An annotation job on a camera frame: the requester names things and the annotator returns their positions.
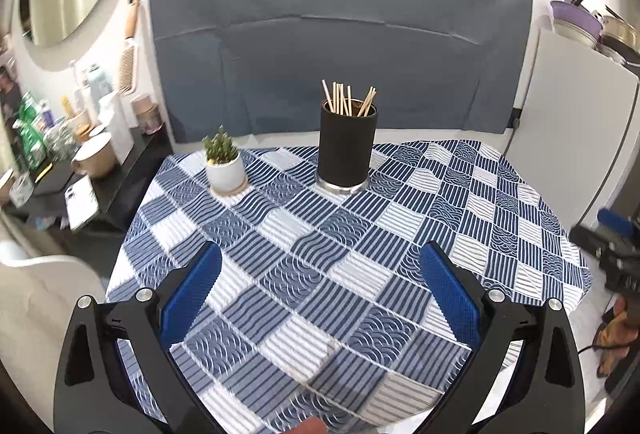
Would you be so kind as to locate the grey backdrop cloth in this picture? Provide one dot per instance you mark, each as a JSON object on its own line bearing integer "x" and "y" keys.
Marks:
{"x": 325, "y": 13}

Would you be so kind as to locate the bunch of wooden chopsticks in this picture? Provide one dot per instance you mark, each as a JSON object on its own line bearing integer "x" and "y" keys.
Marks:
{"x": 341, "y": 101}

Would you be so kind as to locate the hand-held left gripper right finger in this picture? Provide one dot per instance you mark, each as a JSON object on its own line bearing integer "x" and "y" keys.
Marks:
{"x": 450, "y": 299}

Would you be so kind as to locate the black cylindrical utensil holder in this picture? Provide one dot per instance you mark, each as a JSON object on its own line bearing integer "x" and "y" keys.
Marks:
{"x": 345, "y": 148}

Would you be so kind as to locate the white refrigerator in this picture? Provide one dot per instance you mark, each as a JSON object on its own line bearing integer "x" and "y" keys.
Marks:
{"x": 575, "y": 113}

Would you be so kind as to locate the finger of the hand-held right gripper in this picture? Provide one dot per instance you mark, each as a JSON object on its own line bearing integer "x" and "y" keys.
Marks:
{"x": 615, "y": 221}
{"x": 595, "y": 244}

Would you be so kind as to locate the round wooden coaster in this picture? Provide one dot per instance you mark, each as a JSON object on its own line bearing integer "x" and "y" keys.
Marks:
{"x": 240, "y": 190}

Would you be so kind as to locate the printed photo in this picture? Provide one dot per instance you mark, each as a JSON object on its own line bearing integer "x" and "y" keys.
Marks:
{"x": 7, "y": 93}

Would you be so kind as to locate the white pump bottle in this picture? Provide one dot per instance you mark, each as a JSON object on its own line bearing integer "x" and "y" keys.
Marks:
{"x": 117, "y": 128}

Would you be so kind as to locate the person's left hand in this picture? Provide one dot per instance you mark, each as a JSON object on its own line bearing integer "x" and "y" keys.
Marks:
{"x": 312, "y": 426}

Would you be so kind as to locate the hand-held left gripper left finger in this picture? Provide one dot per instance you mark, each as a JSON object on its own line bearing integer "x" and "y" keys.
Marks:
{"x": 192, "y": 294}

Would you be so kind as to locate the metal cooking pot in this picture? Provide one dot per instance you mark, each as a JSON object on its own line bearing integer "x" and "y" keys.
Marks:
{"x": 620, "y": 38}

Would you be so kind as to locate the small potted succulent plant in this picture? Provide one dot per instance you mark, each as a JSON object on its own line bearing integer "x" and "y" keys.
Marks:
{"x": 225, "y": 166}

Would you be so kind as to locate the green packets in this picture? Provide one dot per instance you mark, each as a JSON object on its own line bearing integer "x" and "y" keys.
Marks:
{"x": 31, "y": 133}

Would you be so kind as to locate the purple colander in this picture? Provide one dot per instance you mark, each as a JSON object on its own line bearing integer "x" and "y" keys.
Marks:
{"x": 575, "y": 16}

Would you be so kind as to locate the black wall plug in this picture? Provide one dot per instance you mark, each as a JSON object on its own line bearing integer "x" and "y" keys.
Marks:
{"x": 515, "y": 117}

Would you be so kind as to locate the pale spray bottle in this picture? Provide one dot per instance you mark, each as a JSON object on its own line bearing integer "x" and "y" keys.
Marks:
{"x": 97, "y": 83}

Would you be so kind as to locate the person's right hand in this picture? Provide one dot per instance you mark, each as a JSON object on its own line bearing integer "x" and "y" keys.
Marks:
{"x": 627, "y": 326}

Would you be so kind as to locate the white chair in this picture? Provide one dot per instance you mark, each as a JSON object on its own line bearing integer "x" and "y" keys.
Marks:
{"x": 40, "y": 304}

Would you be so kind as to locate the pink jar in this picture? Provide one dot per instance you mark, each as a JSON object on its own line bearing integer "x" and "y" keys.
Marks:
{"x": 147, "y": 113}

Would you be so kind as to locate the cream mug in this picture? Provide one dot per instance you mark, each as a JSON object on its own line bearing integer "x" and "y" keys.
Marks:
{"x": 95, "y": 156}

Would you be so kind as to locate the grey bowl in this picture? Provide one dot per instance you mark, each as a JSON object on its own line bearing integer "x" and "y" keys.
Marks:
{"x": 575, "y": 37}

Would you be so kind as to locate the wooden paddle hairbrush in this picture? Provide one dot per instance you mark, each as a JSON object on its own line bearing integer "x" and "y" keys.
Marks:
{"x": 127, "y": 66}

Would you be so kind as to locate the blue patterned tablecloth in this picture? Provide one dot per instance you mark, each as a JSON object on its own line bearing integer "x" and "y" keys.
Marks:
{"x": 320, "y": 264}

